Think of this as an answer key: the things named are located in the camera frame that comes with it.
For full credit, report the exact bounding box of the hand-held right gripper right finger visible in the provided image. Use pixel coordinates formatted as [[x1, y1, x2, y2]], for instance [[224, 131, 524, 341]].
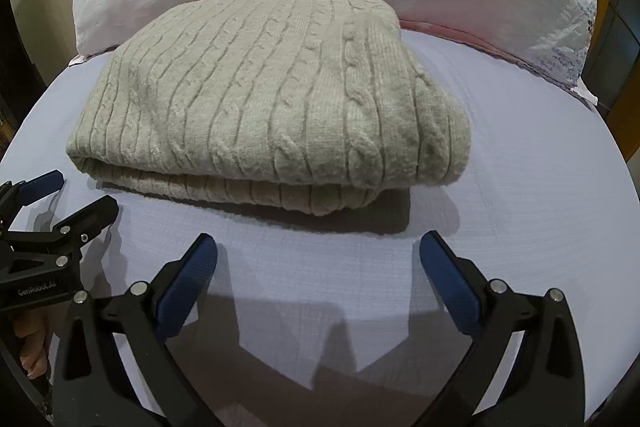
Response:
[[419, 230, 587, 427]]

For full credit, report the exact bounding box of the lavender bed sheet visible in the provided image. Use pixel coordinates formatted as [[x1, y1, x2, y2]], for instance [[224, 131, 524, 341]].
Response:
[[0, 29, 640, 427]]

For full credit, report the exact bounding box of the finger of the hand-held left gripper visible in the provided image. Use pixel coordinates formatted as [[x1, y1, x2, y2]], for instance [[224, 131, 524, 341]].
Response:
[[0, 195, 120, 266], [0, 171, 66, 208]]

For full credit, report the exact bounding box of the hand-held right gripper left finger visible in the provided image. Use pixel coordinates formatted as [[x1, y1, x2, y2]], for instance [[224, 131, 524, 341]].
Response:
[[51, 233, 219, 427]]

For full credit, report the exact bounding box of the beige cable-knit sweater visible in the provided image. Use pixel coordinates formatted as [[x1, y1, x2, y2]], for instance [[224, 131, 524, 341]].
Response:
[[65, 0, 472, 217]]

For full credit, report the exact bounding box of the person's left hand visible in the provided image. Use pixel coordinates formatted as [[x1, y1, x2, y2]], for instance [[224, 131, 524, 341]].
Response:
[[12, 307, 51, 379]]

